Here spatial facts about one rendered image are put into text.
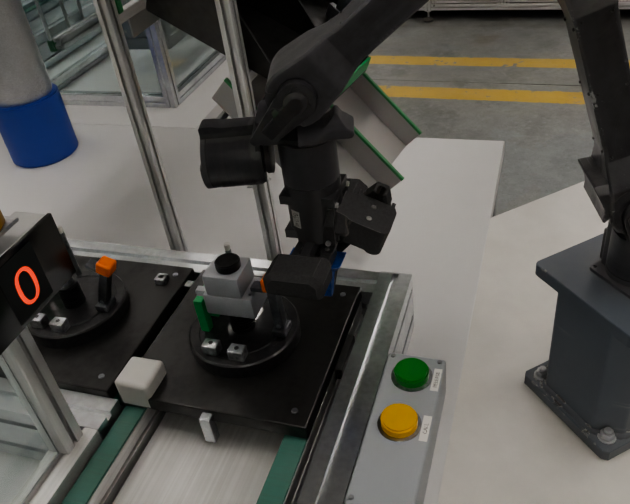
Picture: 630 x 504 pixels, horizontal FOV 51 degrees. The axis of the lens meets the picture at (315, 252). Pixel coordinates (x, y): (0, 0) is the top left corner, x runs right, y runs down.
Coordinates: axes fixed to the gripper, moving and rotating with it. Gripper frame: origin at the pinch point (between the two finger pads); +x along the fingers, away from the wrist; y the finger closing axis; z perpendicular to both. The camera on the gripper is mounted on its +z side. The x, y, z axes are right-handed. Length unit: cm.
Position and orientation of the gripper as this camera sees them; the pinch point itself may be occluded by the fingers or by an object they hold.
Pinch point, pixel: (325, 270)
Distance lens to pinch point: 73.1
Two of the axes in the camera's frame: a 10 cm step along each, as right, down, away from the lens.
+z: 9.5, 0.9, -3.1
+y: 3.0, -6.0, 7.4
